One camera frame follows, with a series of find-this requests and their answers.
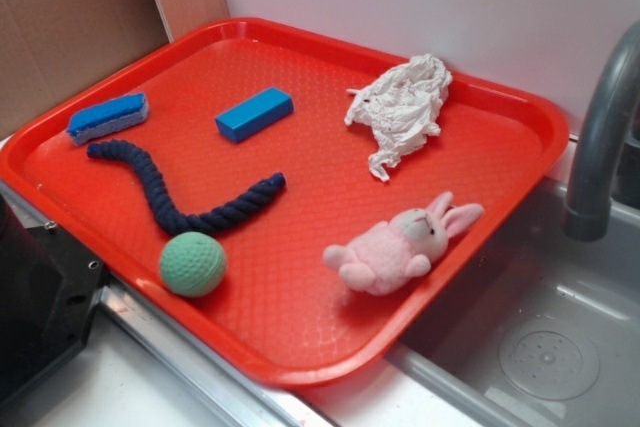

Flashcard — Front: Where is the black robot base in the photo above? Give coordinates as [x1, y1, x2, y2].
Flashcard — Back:
[1, 200, 106, 410]

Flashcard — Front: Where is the blue sponge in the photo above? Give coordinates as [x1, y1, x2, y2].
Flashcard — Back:
[66, 93, 149, 146]

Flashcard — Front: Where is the red plastic tray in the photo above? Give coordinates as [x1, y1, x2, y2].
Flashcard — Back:
[1, 18, 569, 388]

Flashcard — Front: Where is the pink plush bunny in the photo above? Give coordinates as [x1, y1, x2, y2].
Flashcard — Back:
[322, 192, 484, 296]

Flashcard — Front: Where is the blue rectangular block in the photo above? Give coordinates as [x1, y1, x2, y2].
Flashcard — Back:
[215, 87, 294, 143]

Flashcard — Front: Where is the crumpled white paper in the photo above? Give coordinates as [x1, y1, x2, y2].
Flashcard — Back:
[344, 54, 453, 182]

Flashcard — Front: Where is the green ball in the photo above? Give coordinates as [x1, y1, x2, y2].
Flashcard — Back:
[159, 232, 227, 298]

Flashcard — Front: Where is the grey sink basin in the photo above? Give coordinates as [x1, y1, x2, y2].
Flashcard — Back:
[388, 180, 639, 426]

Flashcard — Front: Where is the grey faucet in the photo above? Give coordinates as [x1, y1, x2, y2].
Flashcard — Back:
[563, 23, 639, 242]

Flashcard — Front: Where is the brown cardboard panel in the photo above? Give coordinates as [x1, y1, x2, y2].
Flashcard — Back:
[1, 0, 229, 137]

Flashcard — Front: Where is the dark blue rope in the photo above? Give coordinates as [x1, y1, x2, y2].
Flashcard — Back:
[85, 138, 288, 237]

